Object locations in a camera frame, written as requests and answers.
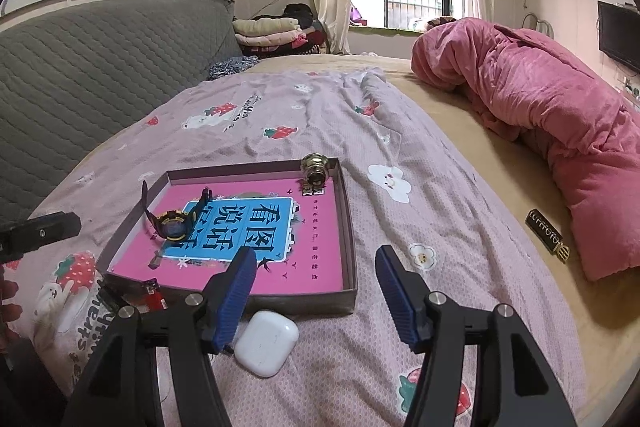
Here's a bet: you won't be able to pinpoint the white earbud case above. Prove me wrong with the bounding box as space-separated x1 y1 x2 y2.
234 310 300 379

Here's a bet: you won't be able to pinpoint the brass knob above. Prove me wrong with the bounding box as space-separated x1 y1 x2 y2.
300 153 329 188

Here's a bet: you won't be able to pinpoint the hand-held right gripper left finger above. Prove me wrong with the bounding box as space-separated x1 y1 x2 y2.
60 247 258 427

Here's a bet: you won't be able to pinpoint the black gold patterned clip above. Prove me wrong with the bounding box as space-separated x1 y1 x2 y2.
525 208 571 264

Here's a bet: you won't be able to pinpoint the pink folded clothes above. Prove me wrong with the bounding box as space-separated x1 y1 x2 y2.
237 32 310 55

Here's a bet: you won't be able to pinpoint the metal chair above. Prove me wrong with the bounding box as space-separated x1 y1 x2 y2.
522 12 553 38

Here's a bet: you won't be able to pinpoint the black hair clip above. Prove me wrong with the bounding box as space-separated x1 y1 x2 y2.
97 274 133 313

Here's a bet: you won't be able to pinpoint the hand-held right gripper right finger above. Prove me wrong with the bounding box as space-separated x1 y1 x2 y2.
375 244 581 427

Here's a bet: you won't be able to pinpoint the pink shallow box tray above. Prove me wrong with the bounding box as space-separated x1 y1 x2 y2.
97 157 358 319

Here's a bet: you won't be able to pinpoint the beige bed sheet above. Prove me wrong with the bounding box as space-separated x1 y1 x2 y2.
250 54 640 427

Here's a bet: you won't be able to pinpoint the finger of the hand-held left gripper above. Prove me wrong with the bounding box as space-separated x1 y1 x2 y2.
0 212 82 264

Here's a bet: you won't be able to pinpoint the black clothing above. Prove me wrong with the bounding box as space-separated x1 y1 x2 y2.
284 3 317 28

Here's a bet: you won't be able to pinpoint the blue patterned cloth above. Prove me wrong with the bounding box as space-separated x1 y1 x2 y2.
207 56 261 82

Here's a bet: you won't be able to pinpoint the red lighter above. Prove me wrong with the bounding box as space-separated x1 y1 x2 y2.
141 279 168 313

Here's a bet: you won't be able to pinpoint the black yellow wrist watch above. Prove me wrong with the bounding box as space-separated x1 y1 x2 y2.
141 180 215 243

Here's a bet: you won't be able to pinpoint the person's left hand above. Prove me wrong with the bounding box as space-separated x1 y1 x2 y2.
0 279 21 355

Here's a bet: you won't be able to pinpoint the pink cover book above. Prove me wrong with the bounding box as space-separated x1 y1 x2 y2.
109 177 346 295

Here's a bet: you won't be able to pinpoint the cream folded blanket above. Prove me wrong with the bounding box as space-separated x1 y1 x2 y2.
233 18 302 38

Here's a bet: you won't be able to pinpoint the strawberry printed blanket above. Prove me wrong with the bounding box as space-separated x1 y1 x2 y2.
10 69 591 427

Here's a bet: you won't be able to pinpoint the pink quilt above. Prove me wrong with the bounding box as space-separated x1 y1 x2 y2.
411 17 640 283

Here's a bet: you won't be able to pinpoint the black television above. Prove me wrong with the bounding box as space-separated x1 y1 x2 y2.
597 1 640 72

